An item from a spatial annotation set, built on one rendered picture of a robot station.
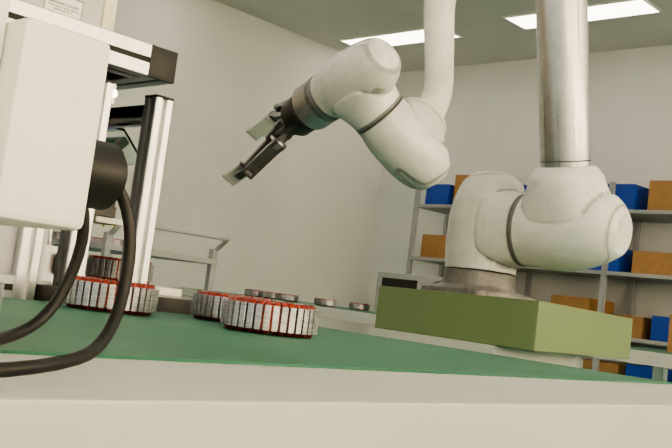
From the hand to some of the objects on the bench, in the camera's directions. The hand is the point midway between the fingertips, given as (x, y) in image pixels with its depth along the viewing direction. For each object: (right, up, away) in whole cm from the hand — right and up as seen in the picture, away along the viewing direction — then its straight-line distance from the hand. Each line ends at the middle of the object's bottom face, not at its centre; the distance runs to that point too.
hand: (243, 155), depth 185 cm
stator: (+4, -25, -60) cm, 65 cm away
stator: (+11, -24, -78) cm, 82 cm away
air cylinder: (-27, -21, -44) cm, 56 cm away
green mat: (+5, -22, -87) cm, 90 cm away
